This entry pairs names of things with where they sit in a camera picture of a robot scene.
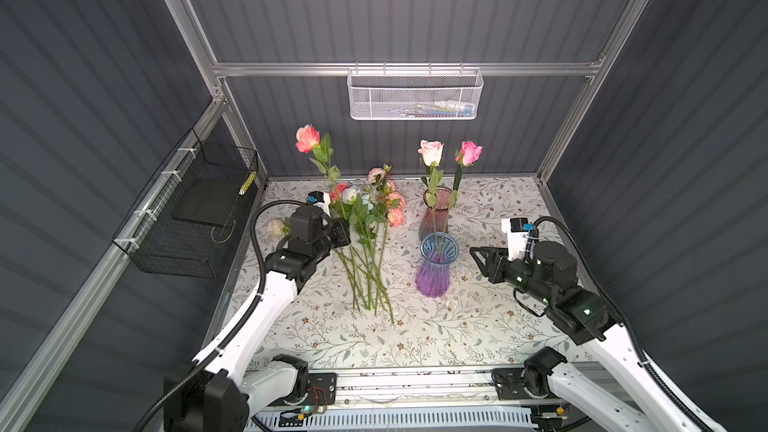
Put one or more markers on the pale pink rose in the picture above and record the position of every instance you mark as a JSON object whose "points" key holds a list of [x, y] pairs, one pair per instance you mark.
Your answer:
{"points": [[279, 227]]}

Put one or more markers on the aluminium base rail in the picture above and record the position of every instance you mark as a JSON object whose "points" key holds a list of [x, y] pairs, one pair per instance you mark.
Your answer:
{"points": [[420, 384]]}

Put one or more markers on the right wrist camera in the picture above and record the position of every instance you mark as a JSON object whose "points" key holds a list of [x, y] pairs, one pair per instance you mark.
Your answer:
{"points": [[519, 241]]}

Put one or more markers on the black wire side basket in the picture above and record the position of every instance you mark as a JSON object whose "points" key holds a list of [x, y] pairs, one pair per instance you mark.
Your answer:
{"points": [[194, 216]]}

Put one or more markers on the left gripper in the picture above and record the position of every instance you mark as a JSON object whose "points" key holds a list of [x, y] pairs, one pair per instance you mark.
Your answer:
{"points": [[338, 226]]}

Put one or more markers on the yellow marker pen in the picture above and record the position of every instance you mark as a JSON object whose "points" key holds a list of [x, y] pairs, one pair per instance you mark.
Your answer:
{"points": [[252, 178]]}

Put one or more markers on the floral patterned table mat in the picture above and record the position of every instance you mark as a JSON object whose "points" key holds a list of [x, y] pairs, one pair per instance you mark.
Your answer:
{"points": [[474, 323]]}

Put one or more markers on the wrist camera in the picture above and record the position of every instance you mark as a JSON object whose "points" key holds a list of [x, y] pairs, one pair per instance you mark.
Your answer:
{"points": [[320, 199], [519, 241]]}

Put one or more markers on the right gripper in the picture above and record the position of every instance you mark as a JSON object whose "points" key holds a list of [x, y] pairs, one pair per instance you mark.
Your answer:
{"points": [[496, 257]]}

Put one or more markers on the white perforated cable tray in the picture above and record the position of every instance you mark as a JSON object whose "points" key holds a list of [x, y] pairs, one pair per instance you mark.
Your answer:
{"points": [[402, 419]]}

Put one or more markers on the blue purple glass vase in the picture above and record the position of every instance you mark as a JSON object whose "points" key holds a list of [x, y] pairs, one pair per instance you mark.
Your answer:
{"points": [[439, 250]]}

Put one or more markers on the white wire wall basket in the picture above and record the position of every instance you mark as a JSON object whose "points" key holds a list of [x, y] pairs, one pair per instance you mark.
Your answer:
{"points": [[424, 94]]}

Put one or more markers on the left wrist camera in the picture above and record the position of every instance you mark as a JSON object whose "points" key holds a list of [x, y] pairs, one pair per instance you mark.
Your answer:
{"points": [[320, 199]]}

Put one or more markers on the pink peony spray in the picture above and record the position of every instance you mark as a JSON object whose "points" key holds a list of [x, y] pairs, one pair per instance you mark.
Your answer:
{"points": [[386, 207]]}

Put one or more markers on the magenta pink rose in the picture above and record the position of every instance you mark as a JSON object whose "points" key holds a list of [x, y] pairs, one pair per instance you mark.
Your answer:
{"points": [[467, 155]]}

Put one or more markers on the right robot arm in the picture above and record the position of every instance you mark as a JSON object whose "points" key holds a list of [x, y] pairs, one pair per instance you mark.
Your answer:
{"points": [[547, 273]]}

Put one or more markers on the coral pink rose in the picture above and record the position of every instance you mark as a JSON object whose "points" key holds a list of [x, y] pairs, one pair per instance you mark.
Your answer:
{"points": [[320, 152]]}

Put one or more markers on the white peony flower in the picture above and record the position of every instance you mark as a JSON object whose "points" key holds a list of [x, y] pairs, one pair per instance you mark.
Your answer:
{"points": [[363, 258]]}

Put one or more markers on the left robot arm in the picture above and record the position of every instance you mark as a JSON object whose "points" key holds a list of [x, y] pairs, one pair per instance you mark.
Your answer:
{"points": [[282, 275]]}

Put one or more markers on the light pink rose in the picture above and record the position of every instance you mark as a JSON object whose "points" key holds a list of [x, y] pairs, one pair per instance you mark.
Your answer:
{"points": [[431, 153]]}

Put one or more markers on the red glass vase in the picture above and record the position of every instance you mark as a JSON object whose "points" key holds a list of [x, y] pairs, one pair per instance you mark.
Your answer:
{"points": [[438, 206]]}

